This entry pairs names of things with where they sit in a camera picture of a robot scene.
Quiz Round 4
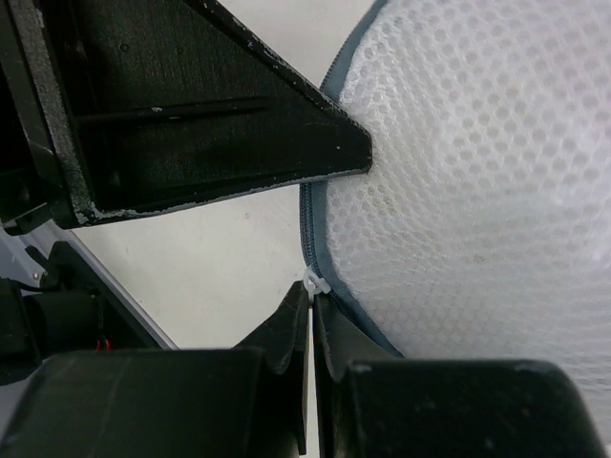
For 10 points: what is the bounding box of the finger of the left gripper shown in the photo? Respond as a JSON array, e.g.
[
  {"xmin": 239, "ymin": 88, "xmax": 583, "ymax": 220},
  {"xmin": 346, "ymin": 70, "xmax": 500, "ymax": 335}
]
[{"xmin": 1, "ymin": 1, "xmax": 372, "ymax": 228}]

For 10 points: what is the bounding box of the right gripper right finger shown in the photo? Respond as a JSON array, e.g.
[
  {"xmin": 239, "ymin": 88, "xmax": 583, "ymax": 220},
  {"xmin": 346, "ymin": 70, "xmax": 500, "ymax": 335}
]
[{"xmin": 312, "ymin": 296, "xmax": 406, "ymax": 457}]

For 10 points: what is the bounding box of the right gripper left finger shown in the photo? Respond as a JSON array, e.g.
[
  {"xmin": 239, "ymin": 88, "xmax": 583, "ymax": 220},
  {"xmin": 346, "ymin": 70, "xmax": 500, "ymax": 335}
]
[{"xmin": 238, "ymin": 281, "xmax": 310, "ymax": 453}]

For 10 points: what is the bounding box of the white mesh laundry bag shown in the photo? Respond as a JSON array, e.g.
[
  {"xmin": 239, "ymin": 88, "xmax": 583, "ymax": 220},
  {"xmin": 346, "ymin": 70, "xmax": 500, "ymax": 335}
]
[{"xmin": 301, "ymin": 1, "xmax": 610, "ymax": 438}]

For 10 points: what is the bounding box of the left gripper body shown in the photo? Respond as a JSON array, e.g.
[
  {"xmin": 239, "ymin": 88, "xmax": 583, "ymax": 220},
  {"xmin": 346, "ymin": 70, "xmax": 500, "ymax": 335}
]
[{"xmin": 1, "ymin": 47, "xmax": 174, "ymax": 382}]

